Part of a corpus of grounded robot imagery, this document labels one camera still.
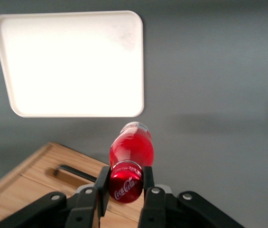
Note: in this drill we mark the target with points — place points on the wooden drawer front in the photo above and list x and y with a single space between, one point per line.
39 172
10 202

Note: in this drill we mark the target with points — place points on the cream plastic tray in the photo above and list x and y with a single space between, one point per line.
72 64

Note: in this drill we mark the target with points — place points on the wooden drawer cabinet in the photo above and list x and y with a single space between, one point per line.
17 190

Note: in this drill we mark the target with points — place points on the red coke bottle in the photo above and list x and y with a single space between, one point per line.
131 152

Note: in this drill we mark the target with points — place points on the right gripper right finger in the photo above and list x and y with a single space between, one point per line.
162 211

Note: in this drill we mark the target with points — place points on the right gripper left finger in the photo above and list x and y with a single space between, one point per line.
81 211

